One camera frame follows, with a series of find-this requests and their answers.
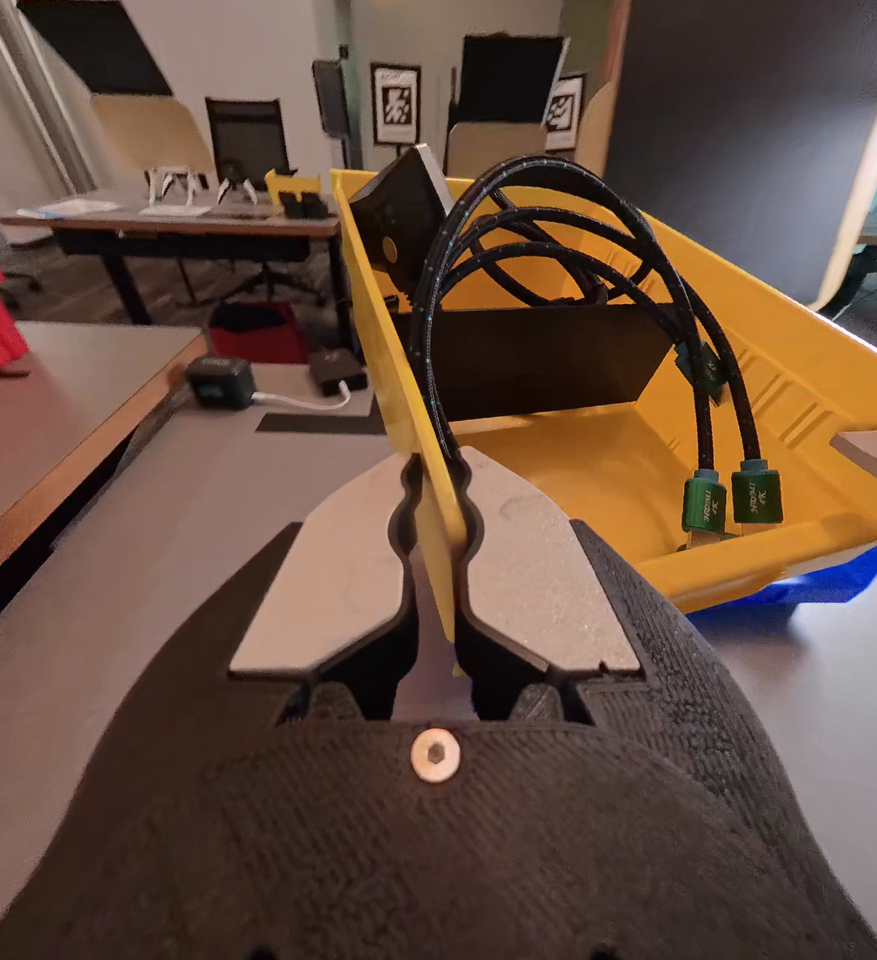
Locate framed marker sign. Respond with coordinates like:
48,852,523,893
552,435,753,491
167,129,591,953
369,61,423,148
545,72,587,153

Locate black panel with pole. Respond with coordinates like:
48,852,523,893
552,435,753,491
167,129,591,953
311,45,353,172

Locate black foam board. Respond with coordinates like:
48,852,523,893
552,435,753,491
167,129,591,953
14,0,175,97
457,33,569,129

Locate large black wood-rimmed board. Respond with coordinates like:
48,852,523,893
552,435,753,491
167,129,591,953
603,0,877,316

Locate wood edged grey table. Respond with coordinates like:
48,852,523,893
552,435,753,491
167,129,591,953
0,321,209,601

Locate yellow plastic bin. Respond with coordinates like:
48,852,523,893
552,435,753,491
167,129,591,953
331,168,877,678

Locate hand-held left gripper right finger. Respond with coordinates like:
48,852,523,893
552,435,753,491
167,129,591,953
457,446,644,680

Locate black office chair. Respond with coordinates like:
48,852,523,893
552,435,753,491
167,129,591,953
204,96,329,309

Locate black bin divider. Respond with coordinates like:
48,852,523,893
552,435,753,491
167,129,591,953
393,302,677,423

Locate red bag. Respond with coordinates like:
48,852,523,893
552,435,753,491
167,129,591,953
207,300,310,366

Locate white charger cable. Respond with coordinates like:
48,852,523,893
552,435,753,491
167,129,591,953
249,381,355,414

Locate blue plastic bin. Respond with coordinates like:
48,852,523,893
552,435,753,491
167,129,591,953
684,536,877,618

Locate tan cardboard board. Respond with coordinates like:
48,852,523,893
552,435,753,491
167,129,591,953
444,121,550,181
573,78,621,181
92,93,215,189

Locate black power adapter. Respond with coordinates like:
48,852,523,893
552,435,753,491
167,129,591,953
308,347,370,399

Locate dark framed office table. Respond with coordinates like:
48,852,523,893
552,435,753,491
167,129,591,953
0,187,344,325

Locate dark grey usb hub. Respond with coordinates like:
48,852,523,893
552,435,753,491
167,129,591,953
347,142,456,303

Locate dark charger block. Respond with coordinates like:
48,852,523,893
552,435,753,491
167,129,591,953
185,356,258,412

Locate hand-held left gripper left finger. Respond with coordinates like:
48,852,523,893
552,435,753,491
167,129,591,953
228,452,419,684

